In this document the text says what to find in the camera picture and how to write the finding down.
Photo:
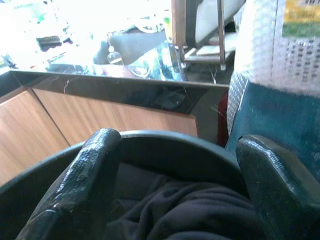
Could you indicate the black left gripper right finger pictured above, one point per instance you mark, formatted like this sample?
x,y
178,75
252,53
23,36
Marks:
x,y
277,190

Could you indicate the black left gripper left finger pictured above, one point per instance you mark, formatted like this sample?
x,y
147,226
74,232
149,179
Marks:
x,y
82,180

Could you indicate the black garment with red collar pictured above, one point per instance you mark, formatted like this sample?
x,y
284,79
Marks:
x,y
180,212

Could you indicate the wooden cabinet door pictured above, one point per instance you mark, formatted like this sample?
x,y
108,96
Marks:
x,y
112,117
22,135

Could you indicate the blue printed packaging sheet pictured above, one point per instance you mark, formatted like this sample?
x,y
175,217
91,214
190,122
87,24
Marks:
x,y
275,112

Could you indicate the black round plastic bucket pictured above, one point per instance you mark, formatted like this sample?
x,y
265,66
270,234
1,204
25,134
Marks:
x,y
175,155

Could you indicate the clear plastic bottle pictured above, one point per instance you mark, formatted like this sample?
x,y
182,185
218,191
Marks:
x,y
113,53

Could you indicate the colourful printed bag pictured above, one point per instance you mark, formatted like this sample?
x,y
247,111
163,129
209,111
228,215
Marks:
x,y
155,62

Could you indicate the dark grey cushion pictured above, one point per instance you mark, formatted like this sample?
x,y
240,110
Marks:
x,y
135,45

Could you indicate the yellow label sticker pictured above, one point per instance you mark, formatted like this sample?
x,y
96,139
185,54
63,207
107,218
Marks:
x,y
302,17

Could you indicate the wooden chair with white cushion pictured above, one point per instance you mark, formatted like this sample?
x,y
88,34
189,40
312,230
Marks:
x,y
210,22

